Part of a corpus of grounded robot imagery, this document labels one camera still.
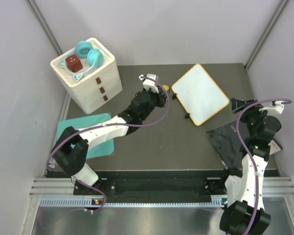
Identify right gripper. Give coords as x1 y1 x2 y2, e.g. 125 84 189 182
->
230 98 270 138

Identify aluminium frame rail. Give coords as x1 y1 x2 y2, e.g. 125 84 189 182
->
29 178 74 197

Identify teal cutting board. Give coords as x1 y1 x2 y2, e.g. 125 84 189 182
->
57 113 115 160

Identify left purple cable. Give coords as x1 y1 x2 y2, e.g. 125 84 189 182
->
46 75 172 212

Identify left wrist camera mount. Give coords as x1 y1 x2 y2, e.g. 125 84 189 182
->
139 73 159 94

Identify grey slotted cable duct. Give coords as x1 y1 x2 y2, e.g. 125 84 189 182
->
40 197 225 208

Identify black flat box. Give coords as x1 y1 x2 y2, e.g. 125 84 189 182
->
206 121 274 172

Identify yellow bone-shaped eraser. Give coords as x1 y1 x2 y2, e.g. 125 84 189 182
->
163 85 170 91

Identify brown cube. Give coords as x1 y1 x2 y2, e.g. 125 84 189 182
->
65 54 83 73

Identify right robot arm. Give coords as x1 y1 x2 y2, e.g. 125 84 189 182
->
219 98 284 235

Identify yellow-framed whiteboard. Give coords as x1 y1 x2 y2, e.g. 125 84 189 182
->
171 64 230 126

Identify teal cat-ear headphones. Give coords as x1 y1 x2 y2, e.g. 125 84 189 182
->
57 41 104 82

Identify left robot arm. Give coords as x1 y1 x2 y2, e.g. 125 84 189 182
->
50 90 169 194

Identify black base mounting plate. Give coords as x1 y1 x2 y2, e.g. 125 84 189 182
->
73 177 228 196

